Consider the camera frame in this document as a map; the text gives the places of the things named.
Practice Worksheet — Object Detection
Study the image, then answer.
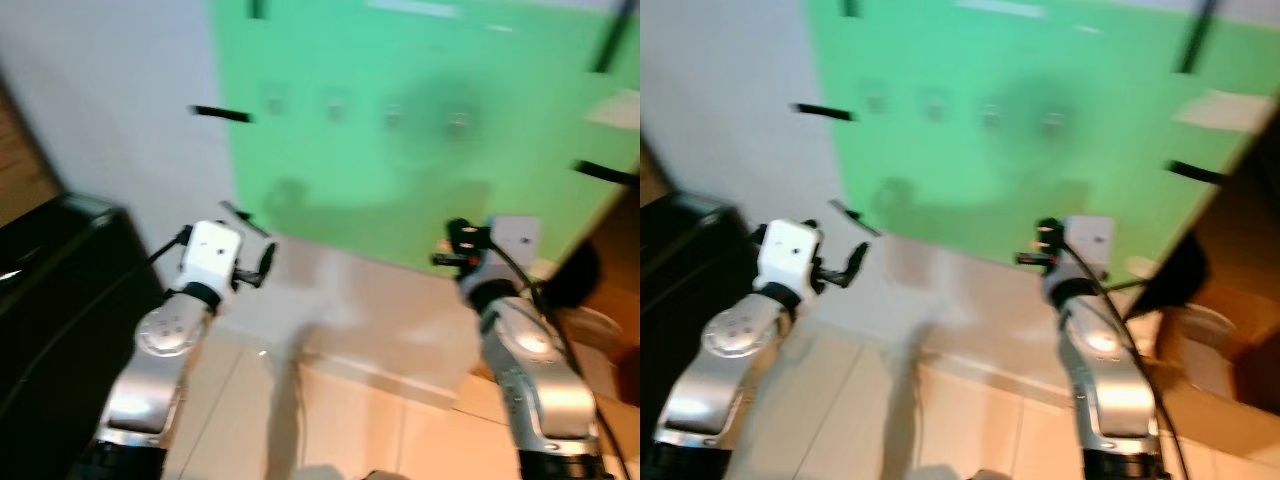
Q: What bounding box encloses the black round object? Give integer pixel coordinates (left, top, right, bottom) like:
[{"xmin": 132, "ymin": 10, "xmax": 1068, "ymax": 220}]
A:
[
  {"xmin": 1124, "ymin": 230, "xmax": 1212, "ymax": 322},
  {"xmin": 544, "ymin": 240, "xmax": 602, "ymax": 312}
]

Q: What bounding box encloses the black cabinet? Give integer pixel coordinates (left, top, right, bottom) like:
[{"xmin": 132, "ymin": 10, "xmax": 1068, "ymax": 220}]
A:
[
  {"xmin": 0, "ymin": 192, "xmax": 167, "ymax": 480},
  {"xmin": 640, "ymin": 191, "xmax": 773, "ymax": 471}
]

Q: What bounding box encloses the black tape strip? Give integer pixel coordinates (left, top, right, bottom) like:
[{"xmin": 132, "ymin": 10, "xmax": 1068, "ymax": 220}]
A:
[
  {"xmin": 1167, "ymin": 159, "xmax": 1230, "ymax": 187},
  {"xmin": 594, "ymin": 0, "xmax": 640, "ymax": 75},
  {"xmin": 190, "ymin": 104, "xmax": 254, "ymax": 125},
  {"xmin": 572, "ymin": 159, "xmax": 641, "ymax": 188},
  {"xmin": 1177, "ymin": 0, "xmax": 1224, "ymax": 75},
  {"xmin": 790, "ymin": 102, "xmax": 857, "ymax": 124}
]

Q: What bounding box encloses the brown wooden furniture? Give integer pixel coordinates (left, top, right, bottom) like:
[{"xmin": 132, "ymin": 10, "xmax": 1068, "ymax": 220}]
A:
[
  {"xmin": 540, "ymin": 180, "xmax": 641, "ymax": 406},
  {"xmin": 1128, "ymin": 125, "xmax": 1280, "ymax": 463}
]

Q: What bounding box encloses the white bowl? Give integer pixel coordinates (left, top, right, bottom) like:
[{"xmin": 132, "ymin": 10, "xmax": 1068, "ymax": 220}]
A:
[
  {"xmin": 1153, "ymin": 304, "xmax": 1242, "ymax": 401},
  {"xmin": 558, "ymin": 305, "xmax": 628, "ymax": 401}
]

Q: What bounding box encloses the brown wooden panel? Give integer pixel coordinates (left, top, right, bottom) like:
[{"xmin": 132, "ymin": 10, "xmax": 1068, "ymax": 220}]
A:
[
  {"xmin": 640, "ymin": 138, "xmax": 673, "ymax": 207},
  {"xmin": 0, "ymin": 78, "xmax": 61, "ymax": 227}
]

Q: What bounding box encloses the beige paper patch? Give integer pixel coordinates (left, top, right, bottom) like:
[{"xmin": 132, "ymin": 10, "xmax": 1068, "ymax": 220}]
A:
[
  {"xmin": 584, "ymin": 89, "xmax": 641, "ymax": 132},
  {"xmin": 1171, "ymin": 89, "xmax": 1263, "ymax": 134}
]

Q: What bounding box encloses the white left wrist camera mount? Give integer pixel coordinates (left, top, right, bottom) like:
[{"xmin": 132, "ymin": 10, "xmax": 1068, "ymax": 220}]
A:
[
  {"xmin": 179, "ymin": 220, "xmax": 245, "ymax": 294},
  {"xmin": 754, "ymin": 220, "xmax": 824, "ymax": 294}
]

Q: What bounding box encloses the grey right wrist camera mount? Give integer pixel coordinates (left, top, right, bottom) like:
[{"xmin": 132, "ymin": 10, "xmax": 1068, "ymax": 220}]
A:
[
  {"xmin": 486, "ymin": 215, "xmax": 544, "ymax": 278},
  {"xmin": 1063, "ymin": 214, "xmax": 1117, "ymax": 281}
]

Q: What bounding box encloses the green wall board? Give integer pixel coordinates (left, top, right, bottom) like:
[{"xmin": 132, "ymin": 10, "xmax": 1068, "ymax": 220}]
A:
[
  {"xmin": 805, "ymin": 0, "xmax": 1280, "ymax": 283},
  {"xmin": 207, "ymin": 0, "xmax": 641, "ymax": 273}
]

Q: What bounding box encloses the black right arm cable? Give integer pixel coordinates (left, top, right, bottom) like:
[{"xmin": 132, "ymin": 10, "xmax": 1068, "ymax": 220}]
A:
[
  {"xmin": 1064, "ymin": 240, "xmax": 1193, "ymax": 480},
  {"xmin": 488, "ymin": 238, "xmax": 635, "ymax": 480}
]

